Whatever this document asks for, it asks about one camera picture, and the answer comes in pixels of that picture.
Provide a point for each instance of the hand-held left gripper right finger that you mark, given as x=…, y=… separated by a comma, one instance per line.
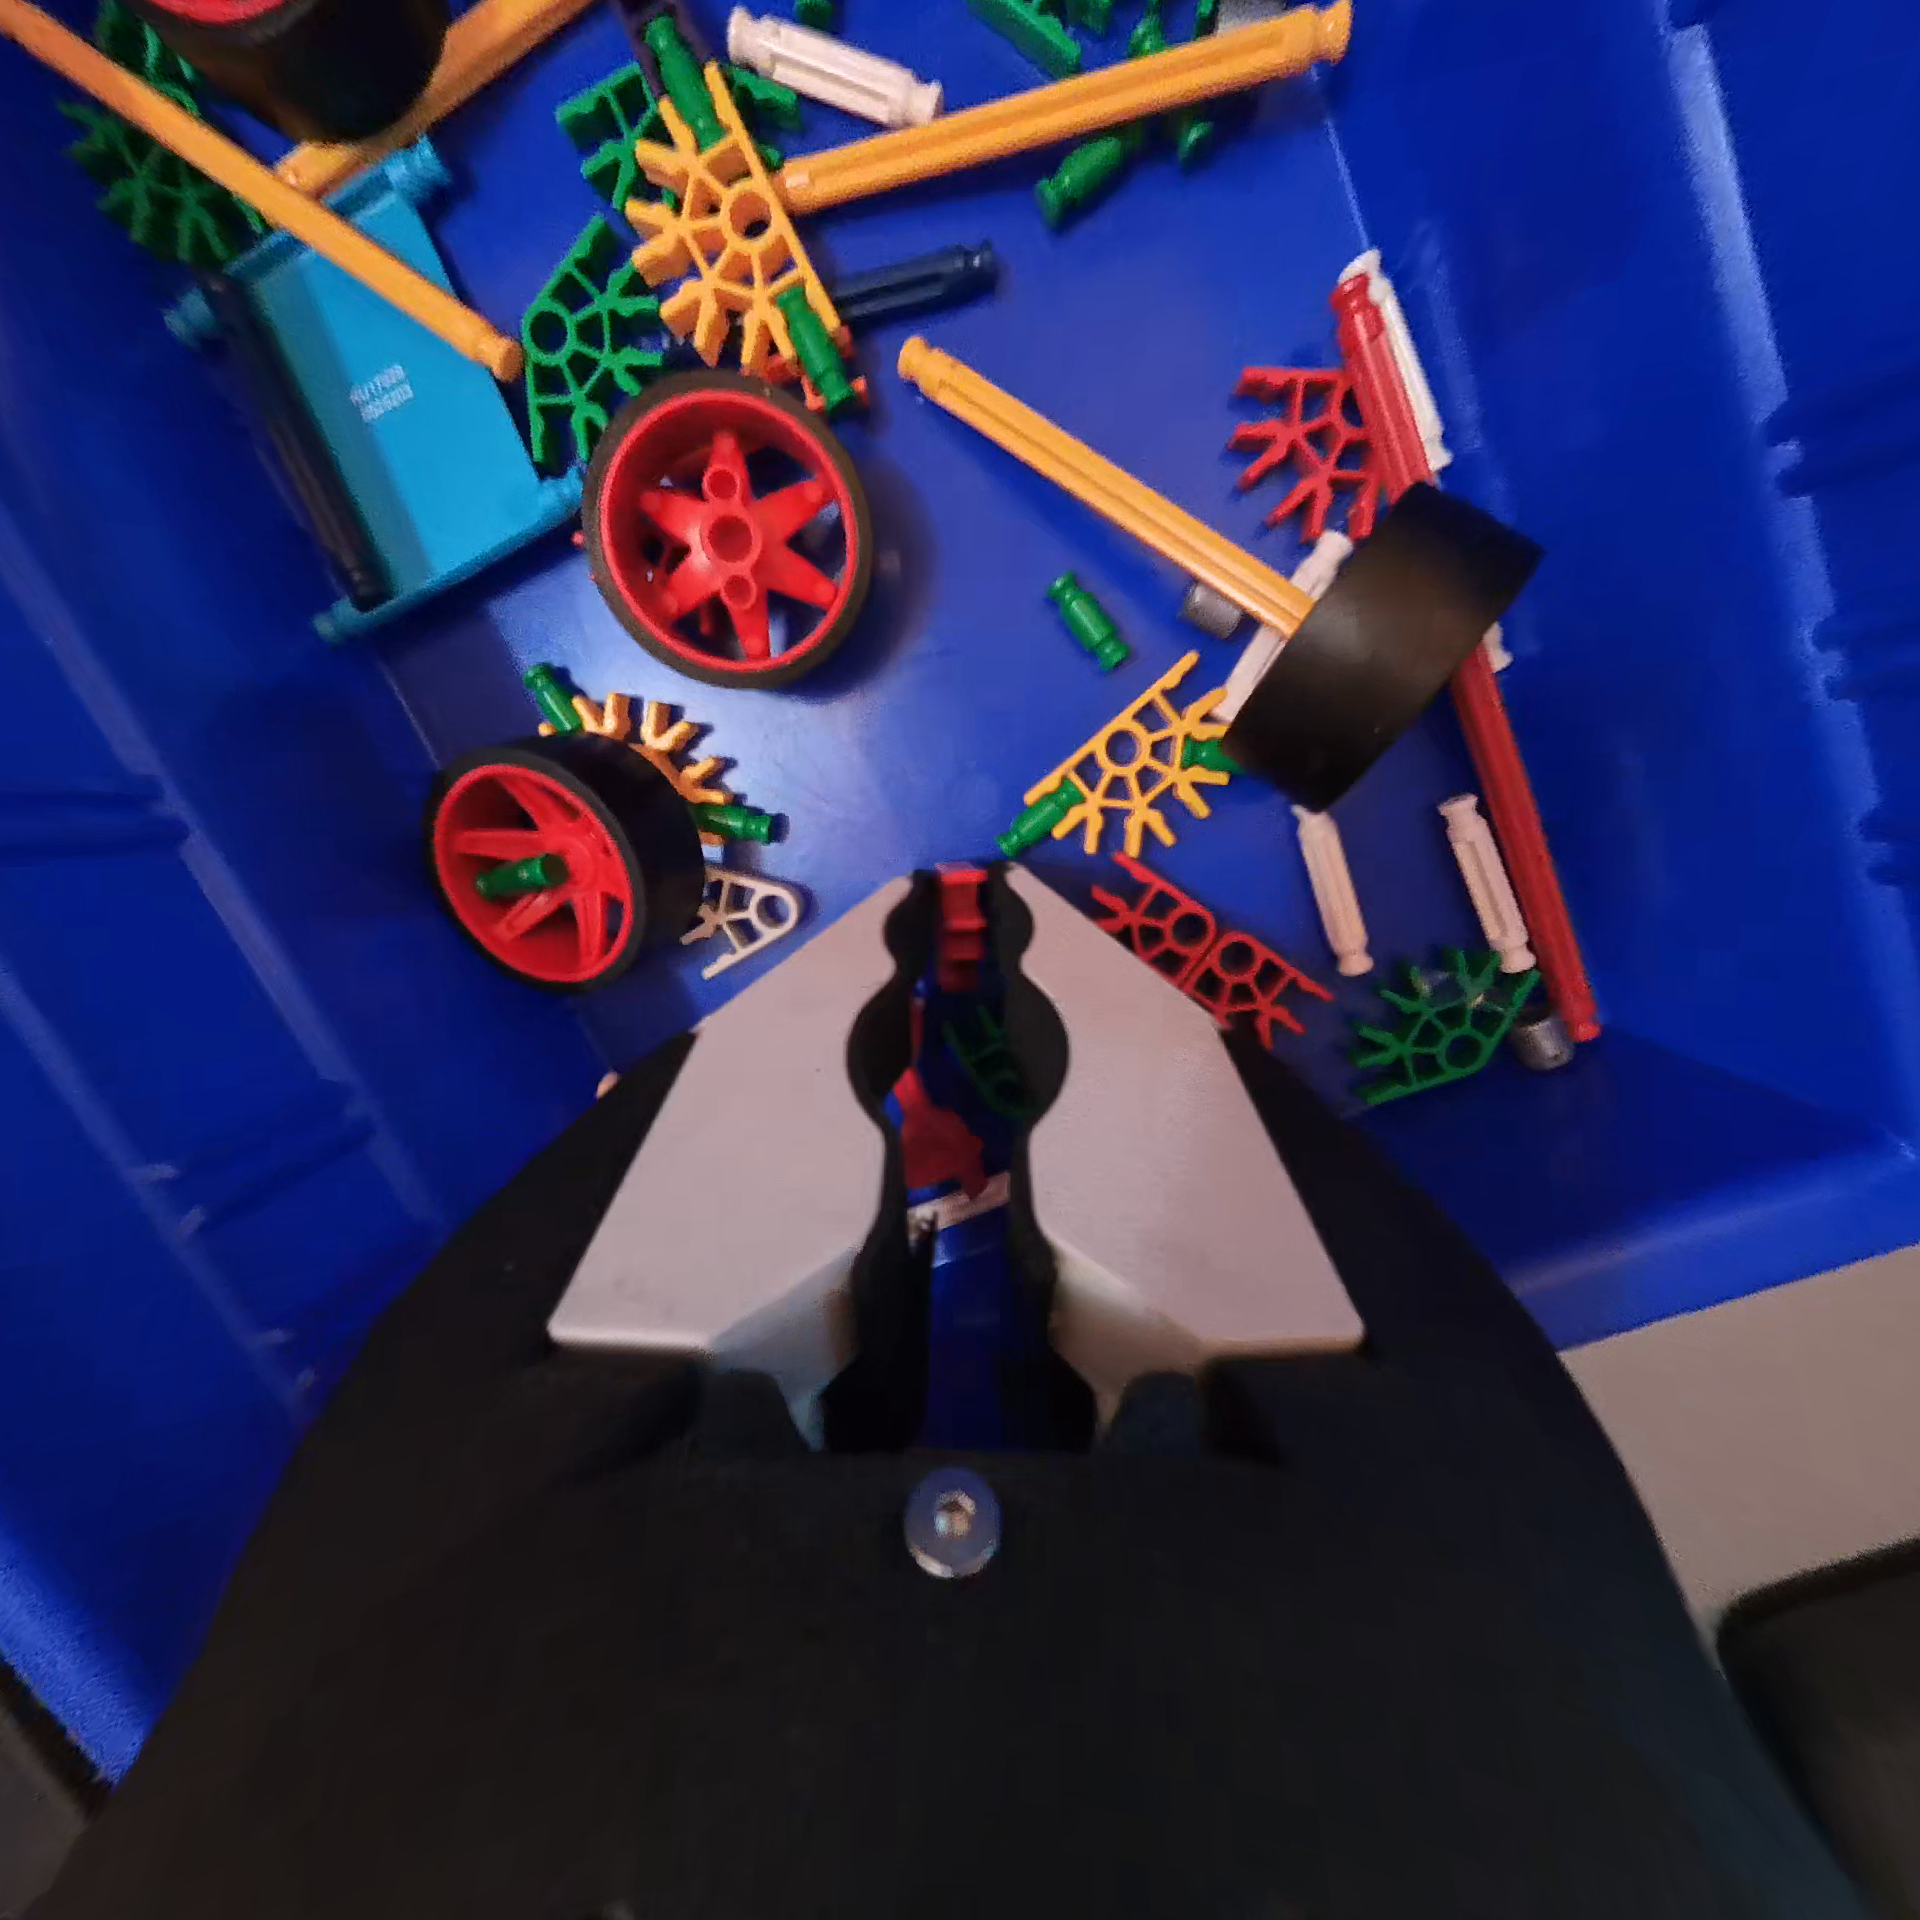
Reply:
x=1201, y=1202

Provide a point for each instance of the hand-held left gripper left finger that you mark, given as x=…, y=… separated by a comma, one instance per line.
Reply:
x=705, y=1202

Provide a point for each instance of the red toy fan connector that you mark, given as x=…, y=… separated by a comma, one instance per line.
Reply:
x=960, y=915
x=1162, y=917
x=1260, y=983
x=1318, y=451
x=937, y=1132

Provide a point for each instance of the tagged blue plastic bin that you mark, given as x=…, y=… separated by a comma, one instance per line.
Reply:
x=960, y=494

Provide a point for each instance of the green fan toy connector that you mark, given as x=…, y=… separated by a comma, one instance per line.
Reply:
x=563, y=323
x=1440, y=1036
x=164, y=195
x=608, y=129
x=993, y=1066

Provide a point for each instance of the white fan toy connector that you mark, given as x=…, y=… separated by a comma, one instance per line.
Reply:
x=756, y=907

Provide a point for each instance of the white short toy rod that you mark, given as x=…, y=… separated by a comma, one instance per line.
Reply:
x=1332, y=893
x=1484, y=886
x=833, y=62
x=1266, y=653

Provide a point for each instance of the red toy wheel black tyre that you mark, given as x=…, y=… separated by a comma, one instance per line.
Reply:
x=329, y=77
x=668, y=855
x=726, y=534

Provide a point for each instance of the silver toy spacer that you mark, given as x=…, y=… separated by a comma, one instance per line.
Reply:
x=1541, y=1041
x=1211, y=612

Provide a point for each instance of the yellow fan toy connector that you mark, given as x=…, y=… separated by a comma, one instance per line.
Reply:
x=661, y=735
x=1102, y=781

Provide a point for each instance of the red long toy rod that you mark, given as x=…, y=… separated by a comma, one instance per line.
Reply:
x=1507, y=797

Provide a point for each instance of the group of green toy rods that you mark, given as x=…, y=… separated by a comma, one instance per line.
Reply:
x=1089, y=623

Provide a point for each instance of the yellow long toy rod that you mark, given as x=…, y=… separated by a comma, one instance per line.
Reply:
x=1049, y=110
x=1108, y=487
x=376, y=270

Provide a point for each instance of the light blue toy panel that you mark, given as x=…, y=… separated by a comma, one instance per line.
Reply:
x=388, y=405

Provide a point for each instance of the white long toy rod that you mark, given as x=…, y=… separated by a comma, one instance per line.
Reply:
x=1411, y=359

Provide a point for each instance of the dark blue toy rod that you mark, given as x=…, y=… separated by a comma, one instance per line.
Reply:
x=915, y=283

